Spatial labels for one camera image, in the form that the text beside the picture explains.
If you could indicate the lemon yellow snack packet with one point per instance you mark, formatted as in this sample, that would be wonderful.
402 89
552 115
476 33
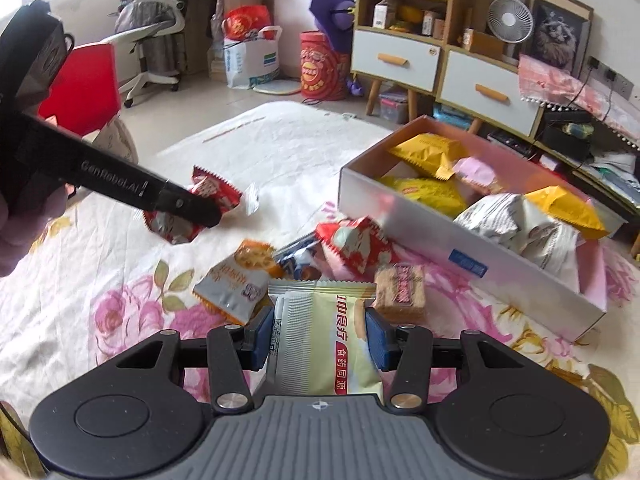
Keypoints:
430 195

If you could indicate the orange white snack packet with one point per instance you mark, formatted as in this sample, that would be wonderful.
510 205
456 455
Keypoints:
235 280

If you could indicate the purple plush toy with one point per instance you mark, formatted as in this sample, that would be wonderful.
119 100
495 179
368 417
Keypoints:
332 10

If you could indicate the red printed drum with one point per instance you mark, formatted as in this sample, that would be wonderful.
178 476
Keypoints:
322 67

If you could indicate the framed cat picture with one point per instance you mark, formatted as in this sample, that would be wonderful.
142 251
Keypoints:
560 27

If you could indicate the pink cardboard box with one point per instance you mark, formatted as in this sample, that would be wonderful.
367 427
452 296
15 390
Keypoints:
450 250

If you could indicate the white desk fan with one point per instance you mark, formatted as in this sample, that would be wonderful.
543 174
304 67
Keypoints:
510 20

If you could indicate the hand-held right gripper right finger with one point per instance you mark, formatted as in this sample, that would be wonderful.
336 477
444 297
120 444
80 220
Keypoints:
377 340

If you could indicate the clear plastic storage bin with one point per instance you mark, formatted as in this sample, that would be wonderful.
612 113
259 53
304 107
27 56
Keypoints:
392 107

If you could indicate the patterned paper bag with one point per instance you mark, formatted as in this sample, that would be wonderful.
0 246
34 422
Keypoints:
115 142

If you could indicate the grey office chair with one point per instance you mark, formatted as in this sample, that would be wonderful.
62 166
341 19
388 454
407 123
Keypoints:
150 30

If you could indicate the square cracker packet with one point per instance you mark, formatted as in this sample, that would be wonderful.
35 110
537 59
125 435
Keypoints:
400 290

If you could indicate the cream snack packet red label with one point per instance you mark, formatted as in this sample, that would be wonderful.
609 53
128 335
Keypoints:
330 340

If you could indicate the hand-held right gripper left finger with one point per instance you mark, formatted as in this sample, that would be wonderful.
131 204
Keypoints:
260 337

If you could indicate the floral tablecloth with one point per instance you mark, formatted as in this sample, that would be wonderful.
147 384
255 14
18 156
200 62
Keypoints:
100 260

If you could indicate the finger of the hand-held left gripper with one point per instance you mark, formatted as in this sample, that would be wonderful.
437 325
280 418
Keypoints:
190 205

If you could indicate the person's left hand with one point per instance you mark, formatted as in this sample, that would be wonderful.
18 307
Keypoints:
25 240

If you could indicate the pink snack packet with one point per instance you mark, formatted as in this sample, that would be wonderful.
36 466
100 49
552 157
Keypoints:
477 175

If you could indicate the red gift bag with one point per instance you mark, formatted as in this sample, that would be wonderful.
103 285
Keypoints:
245 22

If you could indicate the golden yellow snack packet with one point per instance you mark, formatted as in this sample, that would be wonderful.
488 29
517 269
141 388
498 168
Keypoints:
430 152

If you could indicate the pink lace cloth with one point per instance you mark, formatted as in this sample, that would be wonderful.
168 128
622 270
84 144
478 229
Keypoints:
575 85

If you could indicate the blue silver snack packet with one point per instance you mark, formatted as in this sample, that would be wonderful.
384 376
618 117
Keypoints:
300 260

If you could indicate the wooden cabinet with white drawers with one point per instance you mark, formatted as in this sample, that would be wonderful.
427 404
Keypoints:
400 60

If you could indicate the white shopping bag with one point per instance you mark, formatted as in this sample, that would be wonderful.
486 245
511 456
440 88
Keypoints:
250 62

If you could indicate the orange yellow snack packet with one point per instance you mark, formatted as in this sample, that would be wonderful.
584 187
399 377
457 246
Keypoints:
565 207

